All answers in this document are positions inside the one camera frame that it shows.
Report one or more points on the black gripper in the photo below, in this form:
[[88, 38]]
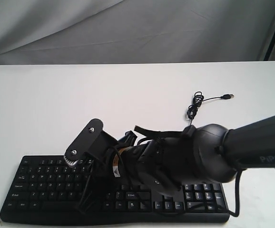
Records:
[[164, 164]]

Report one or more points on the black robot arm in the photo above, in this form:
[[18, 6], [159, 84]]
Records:
[[221, 154]]

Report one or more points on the black acer keyboard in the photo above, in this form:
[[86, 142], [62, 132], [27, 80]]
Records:
[[45, 191]]

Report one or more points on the grey backdrop cloth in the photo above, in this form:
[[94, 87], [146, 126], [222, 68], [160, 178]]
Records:
[[134, 31]]

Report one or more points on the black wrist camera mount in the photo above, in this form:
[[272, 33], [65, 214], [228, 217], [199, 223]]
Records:
[[92, 142]]

